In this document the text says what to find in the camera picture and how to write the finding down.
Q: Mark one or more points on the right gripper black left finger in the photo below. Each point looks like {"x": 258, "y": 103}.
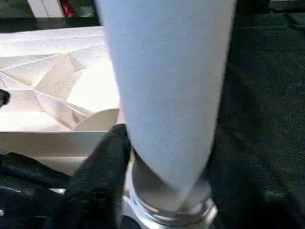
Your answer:
{"x": 100, "y": 186}

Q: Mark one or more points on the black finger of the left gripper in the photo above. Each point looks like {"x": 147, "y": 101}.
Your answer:
{"x": 3, "y": 97}
{"x": 26, "y": 167}

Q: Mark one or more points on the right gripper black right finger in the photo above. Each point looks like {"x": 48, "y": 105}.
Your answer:
{"x": 250, "y": 202}

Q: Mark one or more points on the white plastic table leg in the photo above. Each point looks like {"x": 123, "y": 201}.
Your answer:
{"x": 166, "y": 83}

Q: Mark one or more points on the black mat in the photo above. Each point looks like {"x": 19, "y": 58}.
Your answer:
{"x": 267, "y": 83}

